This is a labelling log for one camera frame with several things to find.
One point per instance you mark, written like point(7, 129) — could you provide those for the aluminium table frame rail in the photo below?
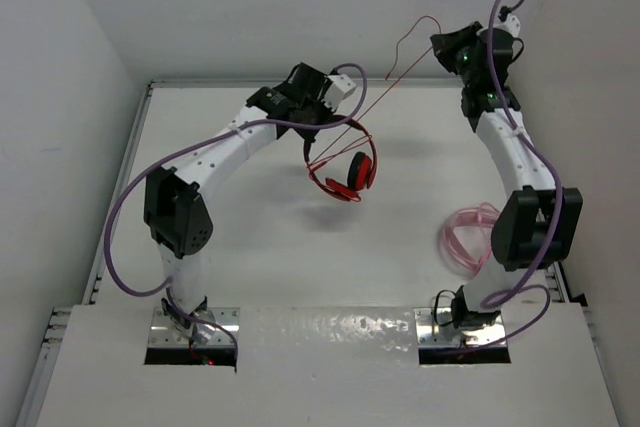
point(238, 294)

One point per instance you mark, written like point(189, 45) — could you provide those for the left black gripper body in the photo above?
point(310, 110)

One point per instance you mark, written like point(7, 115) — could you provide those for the pink headphones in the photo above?
point(464, 238)

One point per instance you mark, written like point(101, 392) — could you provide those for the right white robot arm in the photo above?
point(537, 224)

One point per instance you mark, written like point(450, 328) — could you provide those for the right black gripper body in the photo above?
point(466, 69)

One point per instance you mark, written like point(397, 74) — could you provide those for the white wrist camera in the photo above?
point(340, 87)
point(509, 22)

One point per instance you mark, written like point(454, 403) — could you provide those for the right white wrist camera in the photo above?
point(509, 22)

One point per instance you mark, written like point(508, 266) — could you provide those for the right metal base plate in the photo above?
point(435, 331)

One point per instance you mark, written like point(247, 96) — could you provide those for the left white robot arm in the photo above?
point(178, 194)

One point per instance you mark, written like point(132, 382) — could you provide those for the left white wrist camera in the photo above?
point(340, 87)

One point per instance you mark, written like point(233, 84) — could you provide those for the metal base plate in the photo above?
point(165, 333)
point(435, 331)

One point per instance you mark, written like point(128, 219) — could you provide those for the red black headphones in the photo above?
point(359, 159)

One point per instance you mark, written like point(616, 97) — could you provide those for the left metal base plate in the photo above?
point(165, 333)

